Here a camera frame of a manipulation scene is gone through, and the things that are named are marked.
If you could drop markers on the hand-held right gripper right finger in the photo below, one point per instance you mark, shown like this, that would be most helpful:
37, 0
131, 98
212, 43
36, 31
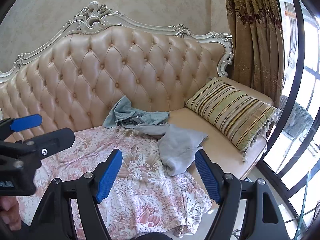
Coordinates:
207, 177

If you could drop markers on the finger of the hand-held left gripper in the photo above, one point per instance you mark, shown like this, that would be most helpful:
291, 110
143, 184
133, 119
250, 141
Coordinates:
55, 138
25, 123

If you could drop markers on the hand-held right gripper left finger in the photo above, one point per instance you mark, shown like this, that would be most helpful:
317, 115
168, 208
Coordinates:
108, 177

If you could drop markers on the grey sweater navy collar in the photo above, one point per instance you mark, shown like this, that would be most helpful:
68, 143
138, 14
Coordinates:
175, 150

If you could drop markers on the person's left hand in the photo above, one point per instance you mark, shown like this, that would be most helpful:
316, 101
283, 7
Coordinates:
10, 212

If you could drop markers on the pink floral blanket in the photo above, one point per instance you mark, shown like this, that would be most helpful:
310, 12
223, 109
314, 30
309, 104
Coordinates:
140, 195

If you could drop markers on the blue-grey crumpled garment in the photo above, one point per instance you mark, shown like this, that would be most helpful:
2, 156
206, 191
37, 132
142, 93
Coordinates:
122, 112

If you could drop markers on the striped cushion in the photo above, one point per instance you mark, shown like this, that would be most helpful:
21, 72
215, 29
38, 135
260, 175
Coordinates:
232, 110

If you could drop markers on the beige tufted leather sofa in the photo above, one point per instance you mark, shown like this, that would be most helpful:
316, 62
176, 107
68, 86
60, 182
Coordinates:
100, 55

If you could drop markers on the glass side table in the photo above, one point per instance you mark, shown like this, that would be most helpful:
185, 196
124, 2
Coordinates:
303, 205

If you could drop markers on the grey wicker chair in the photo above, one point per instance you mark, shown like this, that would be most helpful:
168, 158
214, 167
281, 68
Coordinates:
297, 122

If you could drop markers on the brown patterned curtain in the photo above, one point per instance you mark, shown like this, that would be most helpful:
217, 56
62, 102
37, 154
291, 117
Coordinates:
252, 42

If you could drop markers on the black framed window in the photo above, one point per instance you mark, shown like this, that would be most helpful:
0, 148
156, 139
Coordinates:
311, 57

